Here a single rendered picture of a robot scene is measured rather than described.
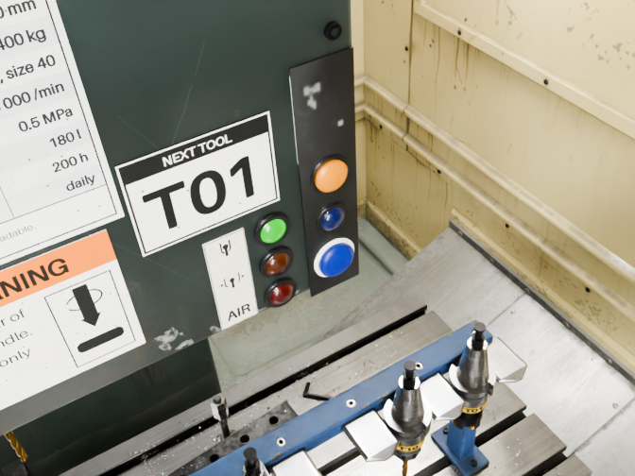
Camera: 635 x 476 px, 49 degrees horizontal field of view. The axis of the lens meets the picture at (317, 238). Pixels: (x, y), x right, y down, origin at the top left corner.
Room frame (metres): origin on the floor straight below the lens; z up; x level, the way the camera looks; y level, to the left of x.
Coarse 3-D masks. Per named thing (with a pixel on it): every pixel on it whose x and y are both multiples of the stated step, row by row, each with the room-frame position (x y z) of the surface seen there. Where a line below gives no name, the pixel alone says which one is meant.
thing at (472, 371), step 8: (464, 352) 0.57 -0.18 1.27; (472, 352) 0.56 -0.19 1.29; (480, 352) 0.56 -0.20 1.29; (464, 360) 0.57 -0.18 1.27; (472, 360) 0.56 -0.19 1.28; (480, 360) 0.56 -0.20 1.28; (488, 360) 0.57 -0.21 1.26; (464, 368) 0.56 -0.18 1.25; (472, 368) 0.56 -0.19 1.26; (480, 368) 0.56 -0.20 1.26; (488, 368) 0.56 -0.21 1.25; (456, 376) 0.57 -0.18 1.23; (464, 376) 0.56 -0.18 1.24; (472, 376) 0.55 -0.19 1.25; (480, 376) 0.55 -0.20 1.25; (488, 376) 0.56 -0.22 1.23; (464, 384) 0.56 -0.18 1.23; (472, 384) 0.55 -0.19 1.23; (480, 384) 0.55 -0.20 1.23
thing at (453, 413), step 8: (432, 376) 0.58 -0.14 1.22; (440, 376) 0.58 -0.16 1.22; (424, 384) 0.57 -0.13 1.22; (432, 384) 0.57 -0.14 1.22; (440, 384) 0.57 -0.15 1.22; (448, 384) 0.56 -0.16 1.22; (424, 392) 0.56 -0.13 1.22; (432, 392) 0.55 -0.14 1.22; (440, 392) 0.55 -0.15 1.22; (448, 392) 0.55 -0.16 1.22; (456, 392) 0.55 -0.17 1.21; (432, 400) 0.54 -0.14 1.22; (440, 400) 0.54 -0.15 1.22; (448, 400) 0.54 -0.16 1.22; (456, 400) 0.54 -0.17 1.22; (464, 400) 0.54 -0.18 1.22; (432, 408) 0.53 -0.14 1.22; (440, 408) 0.53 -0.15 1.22; (448, 408) 0.53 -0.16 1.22; (456, 408) 0.53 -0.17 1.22; (432, 416) 0.52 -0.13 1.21; (440, 416) 0.52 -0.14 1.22; (448, 416) 0.52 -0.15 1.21; (456, 416) 0.52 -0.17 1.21
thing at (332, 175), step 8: (336, 160) 0.38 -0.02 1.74; (320, 168) 0.38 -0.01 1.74; (328, 168) 0.38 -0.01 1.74; (336, 168) 0.38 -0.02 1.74; (344, 168) 0.38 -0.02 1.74; (320, 176) 0.38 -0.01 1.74; (328, 176) 0.38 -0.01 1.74; (336, 176) 0.38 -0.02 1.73; (344, 176) 0.38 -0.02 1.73; (320, 184) 0.37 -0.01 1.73; (328, 184) 0.38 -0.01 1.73; (336, 184) 0.38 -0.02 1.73; (328, 192) 0.38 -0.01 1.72
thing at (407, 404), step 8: (400, 384) 0.52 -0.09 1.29; (416, 384) 0.52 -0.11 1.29; (400, 392) 0.51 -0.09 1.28; (408, 392) 0.51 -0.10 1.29; (416, 392) 0.51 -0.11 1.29; (400, 400) 0.51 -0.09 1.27; (408, 400) 0.51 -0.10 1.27; (416, 400) 0.51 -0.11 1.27; (392, 408) 0.52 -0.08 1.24; (400, 408) 0.51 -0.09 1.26; (408, 408) 0.50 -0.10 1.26; (416, 408) 0.50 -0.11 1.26; (392, 416) 0.51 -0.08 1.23; (400, 416) 0.50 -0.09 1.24; (408, 416) 0.50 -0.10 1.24; (416, 416) 0.50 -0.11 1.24; (400, 424) 0.50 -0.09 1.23; (408, 424) 0.50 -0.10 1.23; (416, 424) 0.50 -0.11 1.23
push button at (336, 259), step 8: (328, 248) 0.38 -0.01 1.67; (336, 248) 0.38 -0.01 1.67; (344, 248) 0.38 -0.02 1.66; (328, 256) 0.38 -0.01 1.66; (336, 256) 0.38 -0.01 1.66; (344, 256) 0.38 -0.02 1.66; (352, 256) 0.38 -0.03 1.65; (320, 264) 0.37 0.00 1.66; (328, 264) 0.37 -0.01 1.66; (336, 264) 0.38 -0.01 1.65; (344, 264) 0.38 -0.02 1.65; (328, 272) 0.37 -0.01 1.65; (336, 272) 0.38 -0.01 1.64
